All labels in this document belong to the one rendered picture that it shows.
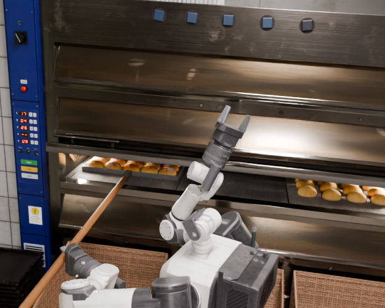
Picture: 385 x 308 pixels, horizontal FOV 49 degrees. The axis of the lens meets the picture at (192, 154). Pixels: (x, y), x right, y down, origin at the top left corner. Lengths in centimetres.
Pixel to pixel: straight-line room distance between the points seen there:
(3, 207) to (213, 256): 156
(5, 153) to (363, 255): 190
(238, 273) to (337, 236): 113
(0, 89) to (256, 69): 126
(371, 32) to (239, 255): 116
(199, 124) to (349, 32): 78
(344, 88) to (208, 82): 61
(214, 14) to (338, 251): 129
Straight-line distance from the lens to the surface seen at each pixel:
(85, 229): 180
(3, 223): 262
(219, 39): 197
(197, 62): 200
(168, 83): 200
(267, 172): 193
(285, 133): 204
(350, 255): 230
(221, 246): 132
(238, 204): 215
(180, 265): 122
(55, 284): 237
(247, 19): 196
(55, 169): 233
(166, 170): 235
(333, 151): 207
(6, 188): 251
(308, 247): 226
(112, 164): 243
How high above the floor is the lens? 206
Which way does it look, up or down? 18 degrees down
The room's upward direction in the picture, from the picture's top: 4 degrees clockwise
